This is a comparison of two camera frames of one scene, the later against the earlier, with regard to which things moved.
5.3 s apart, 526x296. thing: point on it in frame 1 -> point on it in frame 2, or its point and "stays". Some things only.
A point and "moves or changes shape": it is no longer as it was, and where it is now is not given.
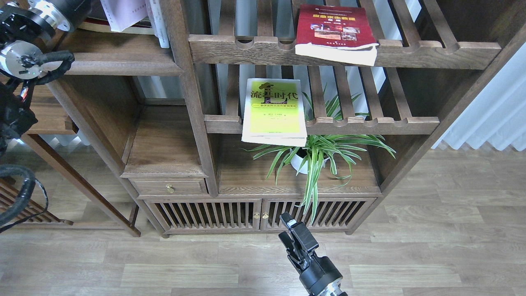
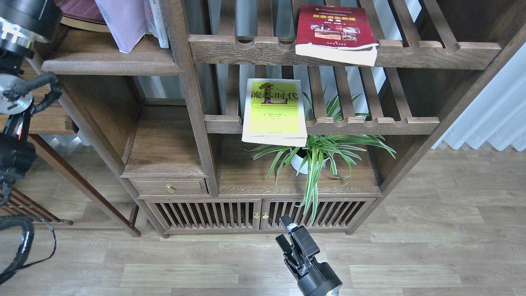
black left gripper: (67, 15) -> (39, 20)
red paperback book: (337, 34) stays
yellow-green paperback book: (274, 113) stays
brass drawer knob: (170, 188) stays
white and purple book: (122, 14) moves or changes shape
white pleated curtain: (497, 116) stays
